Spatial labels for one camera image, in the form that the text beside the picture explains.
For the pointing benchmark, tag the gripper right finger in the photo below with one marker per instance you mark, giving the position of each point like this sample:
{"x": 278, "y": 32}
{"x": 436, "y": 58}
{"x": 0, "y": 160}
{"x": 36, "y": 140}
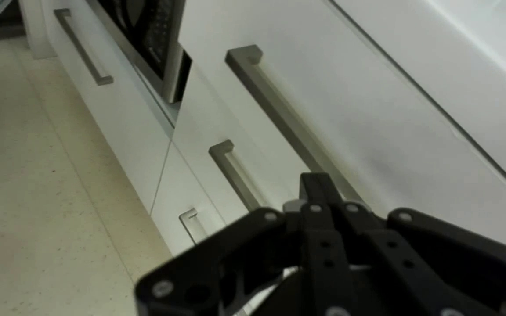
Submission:
{"x": 446, "y": 259}

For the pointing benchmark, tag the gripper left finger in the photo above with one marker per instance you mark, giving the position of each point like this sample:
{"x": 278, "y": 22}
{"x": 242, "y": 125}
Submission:
{"x": 235, "y": 245}

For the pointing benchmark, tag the white drawer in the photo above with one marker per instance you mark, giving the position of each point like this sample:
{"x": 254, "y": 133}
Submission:
{"x": 176, "y": 206}
{"x": 367, "y": 109}
{"x": 121, "y": 118}
{"x": 200, "y": 131}

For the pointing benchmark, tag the black microwave door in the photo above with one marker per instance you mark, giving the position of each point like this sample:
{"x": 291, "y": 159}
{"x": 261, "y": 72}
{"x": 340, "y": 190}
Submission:
{"x": 147, "y": 30}

